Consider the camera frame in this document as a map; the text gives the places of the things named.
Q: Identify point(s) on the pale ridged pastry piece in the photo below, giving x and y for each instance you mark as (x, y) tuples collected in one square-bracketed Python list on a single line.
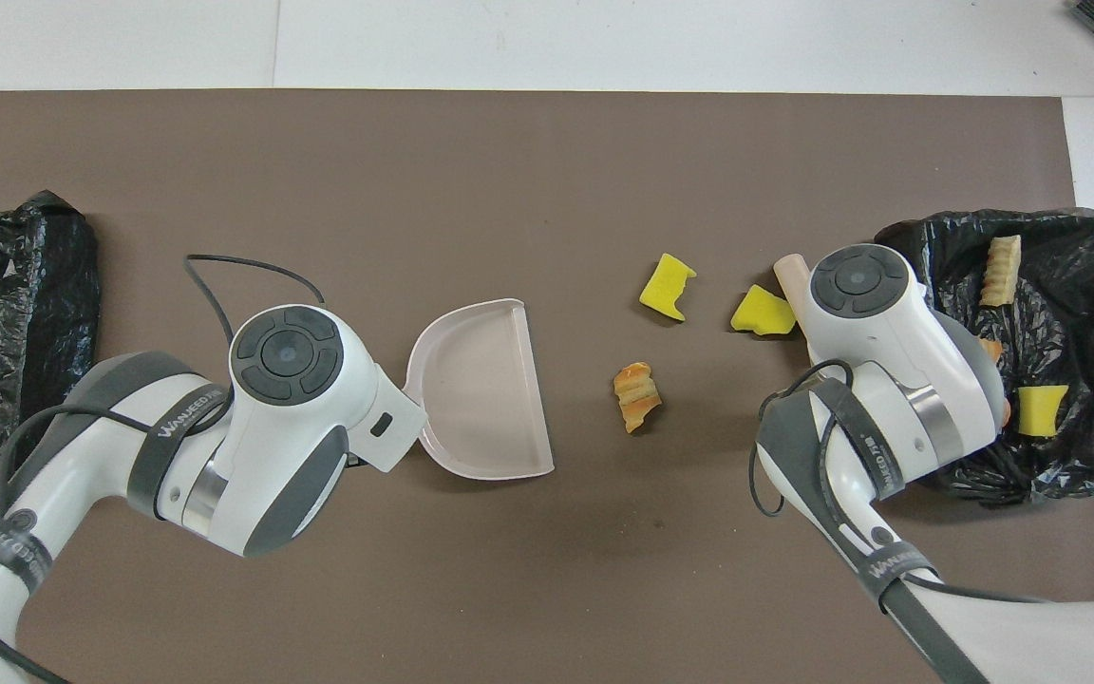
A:
[(1000, 271)]

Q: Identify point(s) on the notched yellow sponge piece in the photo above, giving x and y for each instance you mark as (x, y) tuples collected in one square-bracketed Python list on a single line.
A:
[(666, 287)]

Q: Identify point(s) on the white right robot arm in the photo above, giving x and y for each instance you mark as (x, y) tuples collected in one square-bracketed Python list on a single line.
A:
[(889, 332)]

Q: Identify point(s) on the small yellow sponge piece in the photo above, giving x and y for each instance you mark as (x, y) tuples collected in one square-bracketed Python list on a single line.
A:
[(1041, 411)]

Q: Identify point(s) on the striped orange croissant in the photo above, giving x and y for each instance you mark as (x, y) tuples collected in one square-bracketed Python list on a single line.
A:
[(637, 397), (991, 351)]

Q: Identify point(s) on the brown paper table mat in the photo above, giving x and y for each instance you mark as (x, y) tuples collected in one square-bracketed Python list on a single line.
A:
[(547, 190)]

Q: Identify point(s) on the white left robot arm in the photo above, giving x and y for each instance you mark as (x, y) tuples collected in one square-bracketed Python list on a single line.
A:
[(291, 427)]

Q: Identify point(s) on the brown bread roll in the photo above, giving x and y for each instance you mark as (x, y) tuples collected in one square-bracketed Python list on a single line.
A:
[(1006, 411)]

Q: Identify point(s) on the wedge yellow sponge piece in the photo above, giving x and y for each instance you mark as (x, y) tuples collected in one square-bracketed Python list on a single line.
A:
[(761, 312)]

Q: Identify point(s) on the beige plastic dustpan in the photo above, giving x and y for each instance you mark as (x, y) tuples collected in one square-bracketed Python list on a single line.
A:
[(480, 399)]

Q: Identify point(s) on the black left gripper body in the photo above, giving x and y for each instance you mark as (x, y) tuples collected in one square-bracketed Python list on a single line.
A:
[(355, 464)]

